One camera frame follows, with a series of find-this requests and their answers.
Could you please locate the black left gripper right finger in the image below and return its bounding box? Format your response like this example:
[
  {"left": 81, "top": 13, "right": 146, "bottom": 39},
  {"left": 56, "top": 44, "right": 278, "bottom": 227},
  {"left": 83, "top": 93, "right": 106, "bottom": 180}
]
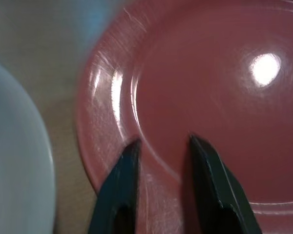
[{"left": 189, "top": 133, "right": 263, "bottom": 234}]

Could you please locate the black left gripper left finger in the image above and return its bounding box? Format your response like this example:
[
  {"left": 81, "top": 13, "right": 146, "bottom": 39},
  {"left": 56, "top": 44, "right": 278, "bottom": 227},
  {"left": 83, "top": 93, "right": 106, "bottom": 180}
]
[{"left": 87, "top": 138, "right": 142, "bottom": 234}]

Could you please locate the red plate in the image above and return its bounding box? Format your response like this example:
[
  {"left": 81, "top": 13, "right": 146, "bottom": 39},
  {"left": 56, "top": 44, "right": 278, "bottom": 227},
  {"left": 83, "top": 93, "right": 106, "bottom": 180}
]
[{"left": 76, "top": 0, "right": 293, "bottom": 234}]

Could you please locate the pale blue bowl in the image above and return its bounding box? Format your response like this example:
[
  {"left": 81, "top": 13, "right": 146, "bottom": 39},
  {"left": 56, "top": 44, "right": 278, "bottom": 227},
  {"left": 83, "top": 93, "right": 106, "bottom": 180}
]
[{"left": 0, "top": 58, "right": 56, "bottom": 234}]

